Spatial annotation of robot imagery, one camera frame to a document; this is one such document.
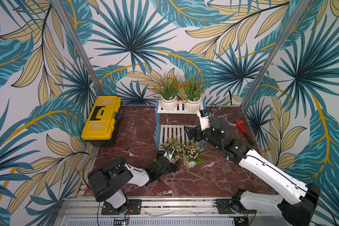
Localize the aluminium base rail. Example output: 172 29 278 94
56 196 275 219

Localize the blue white wooden rack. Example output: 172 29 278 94
154 98 200 147

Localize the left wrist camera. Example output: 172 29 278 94
164 148 174 161

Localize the pink flower pot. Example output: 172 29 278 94
159 138 182 163
180 141 206 169

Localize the right aluminium corner post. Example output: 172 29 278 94
240 0 310 110

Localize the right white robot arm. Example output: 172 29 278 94
184 117 321 226

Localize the red pipe wrench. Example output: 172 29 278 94
236 120 254 146

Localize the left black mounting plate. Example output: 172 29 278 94
101 199 142 216

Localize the black mounting plate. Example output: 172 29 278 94
214 199 256 216
101 199 142 216

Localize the yellow black toolbox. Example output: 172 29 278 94
81 96 123 147

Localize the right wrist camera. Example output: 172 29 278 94
197 109 211 131

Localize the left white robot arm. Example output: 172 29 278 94
88 153 179 214

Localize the red flower pot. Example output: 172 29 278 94
182 76 208 113
152 75 182 113

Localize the aluminium corner post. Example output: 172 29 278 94
52 0 105 96
240 0 310 110

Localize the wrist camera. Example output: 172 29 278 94
197 109 211 131
164 148 174 161

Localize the left aluminium corner post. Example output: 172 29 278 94
52 0 105 96

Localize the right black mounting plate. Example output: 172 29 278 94
214 199 256 216

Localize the white perforated cable tray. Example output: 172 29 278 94
59 216 235 226

